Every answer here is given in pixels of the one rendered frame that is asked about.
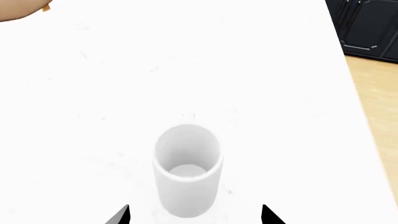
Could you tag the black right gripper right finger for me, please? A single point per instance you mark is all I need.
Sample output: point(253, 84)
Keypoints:
point(270, 217)

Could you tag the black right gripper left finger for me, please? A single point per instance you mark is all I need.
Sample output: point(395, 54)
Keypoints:
point(122, 217)

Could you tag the white cylindrical mug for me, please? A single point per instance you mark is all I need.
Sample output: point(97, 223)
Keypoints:
point(187, 186)

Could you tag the tan rounded object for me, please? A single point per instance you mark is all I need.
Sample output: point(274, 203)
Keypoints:
point(18, 9)

